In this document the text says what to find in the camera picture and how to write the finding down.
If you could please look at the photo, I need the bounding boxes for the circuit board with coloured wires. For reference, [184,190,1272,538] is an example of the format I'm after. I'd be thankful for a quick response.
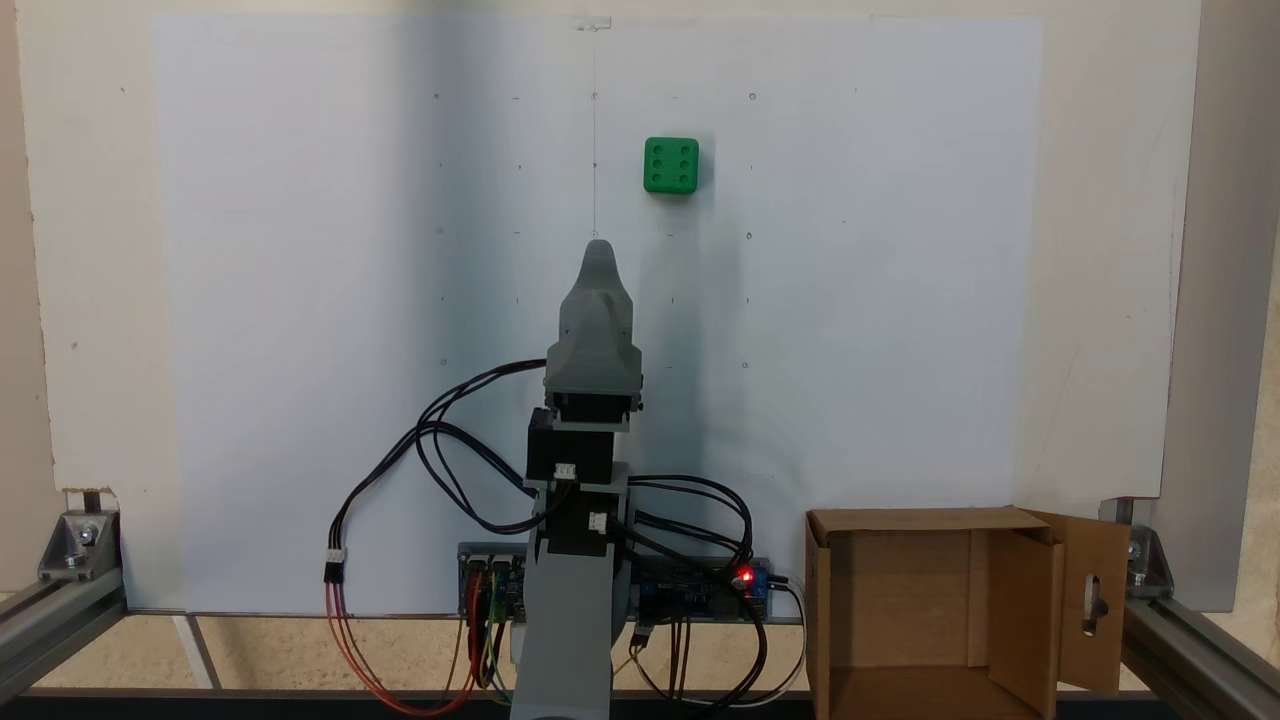
[458,543,527,623]

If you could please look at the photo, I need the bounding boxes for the black motor cable bundle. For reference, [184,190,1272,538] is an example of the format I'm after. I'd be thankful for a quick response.
[610,474,773,707]

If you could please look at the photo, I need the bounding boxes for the blue circuit board red LED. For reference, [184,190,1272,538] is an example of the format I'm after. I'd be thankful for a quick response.
[634,555,773,623]

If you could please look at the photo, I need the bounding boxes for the metal corner bracket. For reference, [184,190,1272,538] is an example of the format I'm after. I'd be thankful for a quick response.
[38,488,122,582]
[1100,497,1174,599]

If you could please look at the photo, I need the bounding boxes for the large white paper sheet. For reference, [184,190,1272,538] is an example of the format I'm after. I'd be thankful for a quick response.
[150,15,1046,616]

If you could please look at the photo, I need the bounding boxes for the black cable with white connector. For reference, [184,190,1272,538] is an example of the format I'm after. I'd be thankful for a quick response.
[324,424,541,586]

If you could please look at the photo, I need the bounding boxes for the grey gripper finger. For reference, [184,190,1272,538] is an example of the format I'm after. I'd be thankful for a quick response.
[557,240,634,341]

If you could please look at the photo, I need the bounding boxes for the brown cardboard box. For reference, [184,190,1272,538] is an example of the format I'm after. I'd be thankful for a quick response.
[805,505,1133,720]

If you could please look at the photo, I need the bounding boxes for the looped black gripper cable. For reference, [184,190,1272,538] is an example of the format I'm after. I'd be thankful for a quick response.
[414,360,549,536]

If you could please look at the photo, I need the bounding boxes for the thin white cable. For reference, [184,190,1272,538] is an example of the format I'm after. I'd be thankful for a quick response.
[634,582,807,707]

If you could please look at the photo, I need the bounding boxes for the green dice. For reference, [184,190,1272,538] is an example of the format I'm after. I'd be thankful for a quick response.
[643,137,700,195]

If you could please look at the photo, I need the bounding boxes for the aluminium frame rail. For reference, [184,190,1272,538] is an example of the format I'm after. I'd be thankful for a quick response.
[0,572,129,703]
[1120,595,1280,720]

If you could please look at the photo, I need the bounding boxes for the red and orange wires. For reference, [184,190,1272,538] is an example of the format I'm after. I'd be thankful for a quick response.
[325,580,483,717]

